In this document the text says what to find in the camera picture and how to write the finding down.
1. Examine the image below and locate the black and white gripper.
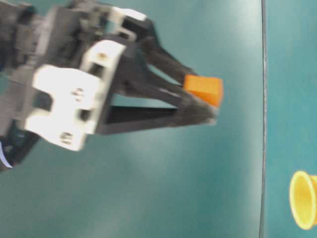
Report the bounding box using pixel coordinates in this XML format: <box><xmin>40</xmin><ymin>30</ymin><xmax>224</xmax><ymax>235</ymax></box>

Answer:
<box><xmin>0</xmin><ymin>0</ymin><xmax>147</xmax><ymax>171</ymax></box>

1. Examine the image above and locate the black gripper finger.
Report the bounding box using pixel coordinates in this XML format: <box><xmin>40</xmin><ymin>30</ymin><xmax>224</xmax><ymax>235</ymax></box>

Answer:
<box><xmin>122</xmin><ymin>18</ymin><xmax>198</xmax><ymax>84</ymax></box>
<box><xmin>96</xmin><ymin>47</ymin><xmax>219</xmax><ymax>135</ymax></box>

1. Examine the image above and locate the orange block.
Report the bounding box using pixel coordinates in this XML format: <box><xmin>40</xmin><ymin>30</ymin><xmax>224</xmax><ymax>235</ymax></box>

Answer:
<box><xmin>183</xmin><ymin>74</ymin><xmax>223</xmax><ymax>108</ymax></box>

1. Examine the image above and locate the yellow plastic cup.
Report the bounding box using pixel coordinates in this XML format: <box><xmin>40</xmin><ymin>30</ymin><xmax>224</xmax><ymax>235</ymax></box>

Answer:
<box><xmin>289</xmin><ymin>171</ymin><xmax>317</xmax><ymax>230</ymax></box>

